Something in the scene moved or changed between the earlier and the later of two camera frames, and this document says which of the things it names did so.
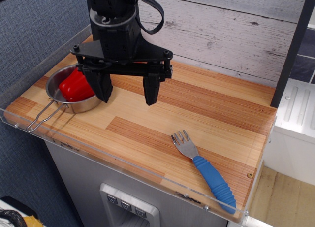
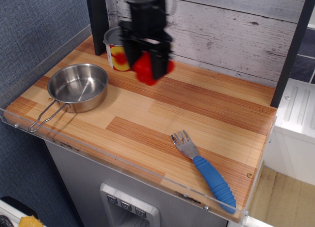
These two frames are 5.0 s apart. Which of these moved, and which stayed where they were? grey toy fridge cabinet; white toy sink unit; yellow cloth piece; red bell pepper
Moved: red bell pepper
Stayed: yellow cloth piece; grey toy fridge cabinet; white toy sink unit
